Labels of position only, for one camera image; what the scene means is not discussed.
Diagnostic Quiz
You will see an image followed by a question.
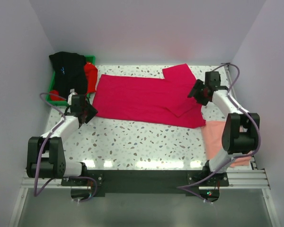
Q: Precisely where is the magenta t shirt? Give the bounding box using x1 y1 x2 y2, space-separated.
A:
92 64 206 129

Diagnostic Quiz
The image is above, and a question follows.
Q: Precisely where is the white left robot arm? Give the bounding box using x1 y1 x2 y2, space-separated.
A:
26 93 98 185

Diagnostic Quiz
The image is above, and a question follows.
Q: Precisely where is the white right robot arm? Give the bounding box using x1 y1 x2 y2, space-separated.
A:
188 71 261 186

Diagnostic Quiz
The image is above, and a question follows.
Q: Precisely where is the red t shirt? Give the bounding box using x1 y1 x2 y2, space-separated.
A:
49 62 98 101

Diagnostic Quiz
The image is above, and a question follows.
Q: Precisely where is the folded peach t shirt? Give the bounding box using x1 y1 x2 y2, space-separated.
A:
201 121 250 168

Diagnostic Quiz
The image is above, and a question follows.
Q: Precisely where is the black t shirt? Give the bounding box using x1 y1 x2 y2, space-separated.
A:
49 52 88 98

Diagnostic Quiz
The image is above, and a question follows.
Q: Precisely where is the green plastic bin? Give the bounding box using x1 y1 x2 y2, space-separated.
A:
46 52 98 106

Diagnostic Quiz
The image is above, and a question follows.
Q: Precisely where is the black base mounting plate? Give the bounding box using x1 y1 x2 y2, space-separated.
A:
61 169 230 198

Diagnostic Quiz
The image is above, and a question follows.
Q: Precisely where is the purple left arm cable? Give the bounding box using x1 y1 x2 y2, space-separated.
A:
33 92 99 203

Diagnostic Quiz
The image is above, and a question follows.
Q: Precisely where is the aluminium table frame rail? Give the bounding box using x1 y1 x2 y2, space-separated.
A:
213 63 281 227

